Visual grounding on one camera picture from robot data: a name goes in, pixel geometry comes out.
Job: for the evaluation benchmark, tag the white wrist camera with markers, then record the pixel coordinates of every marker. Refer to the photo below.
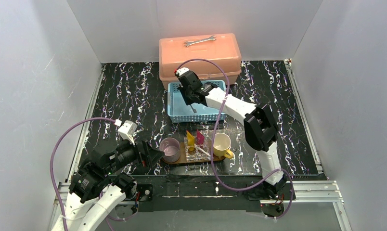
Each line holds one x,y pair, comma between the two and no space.
126,130
181,71

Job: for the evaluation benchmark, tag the brown wooden oval tray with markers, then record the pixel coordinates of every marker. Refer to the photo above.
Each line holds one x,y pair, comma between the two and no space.
182,158

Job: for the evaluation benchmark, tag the yellow ceramic mug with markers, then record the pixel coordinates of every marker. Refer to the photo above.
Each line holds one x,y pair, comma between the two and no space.
222,146

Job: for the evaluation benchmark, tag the white toothbrush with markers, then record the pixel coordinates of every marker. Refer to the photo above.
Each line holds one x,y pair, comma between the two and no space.
203,151

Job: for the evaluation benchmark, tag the silver open-end wrench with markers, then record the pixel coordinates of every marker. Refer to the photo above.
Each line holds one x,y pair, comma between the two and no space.
190,43

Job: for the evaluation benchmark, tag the yellow toothpaste tube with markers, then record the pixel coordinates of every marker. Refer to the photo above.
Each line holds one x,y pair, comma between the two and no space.
190,141

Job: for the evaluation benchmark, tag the salmon plastic toolbox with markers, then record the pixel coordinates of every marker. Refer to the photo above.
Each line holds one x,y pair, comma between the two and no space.
224,52

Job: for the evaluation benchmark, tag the pink toothpaste tube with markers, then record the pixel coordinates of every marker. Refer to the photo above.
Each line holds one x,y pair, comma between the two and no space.
200,139

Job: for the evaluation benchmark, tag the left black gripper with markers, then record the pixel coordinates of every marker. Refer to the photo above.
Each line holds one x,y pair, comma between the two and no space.
142,153

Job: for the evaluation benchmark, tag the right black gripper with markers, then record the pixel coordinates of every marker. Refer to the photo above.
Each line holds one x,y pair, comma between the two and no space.
187,93

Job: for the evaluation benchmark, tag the purple ceramic mug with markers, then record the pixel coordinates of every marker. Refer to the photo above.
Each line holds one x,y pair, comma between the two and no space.
171,149

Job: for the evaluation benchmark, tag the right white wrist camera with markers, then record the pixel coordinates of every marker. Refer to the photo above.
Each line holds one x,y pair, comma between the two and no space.
181,71

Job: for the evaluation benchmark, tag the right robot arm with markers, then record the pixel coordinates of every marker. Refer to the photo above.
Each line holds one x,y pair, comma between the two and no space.
261,129

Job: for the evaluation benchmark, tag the clear textured glass cup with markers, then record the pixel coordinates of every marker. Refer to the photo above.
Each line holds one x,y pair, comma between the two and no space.
195,152

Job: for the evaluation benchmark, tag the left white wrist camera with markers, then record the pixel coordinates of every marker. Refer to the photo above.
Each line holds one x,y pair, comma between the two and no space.
126,130

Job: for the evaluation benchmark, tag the light blue plastic basket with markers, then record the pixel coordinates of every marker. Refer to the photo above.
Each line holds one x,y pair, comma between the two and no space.
179,112

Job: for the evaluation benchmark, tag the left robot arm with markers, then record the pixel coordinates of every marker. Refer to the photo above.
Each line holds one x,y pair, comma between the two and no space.
99,186

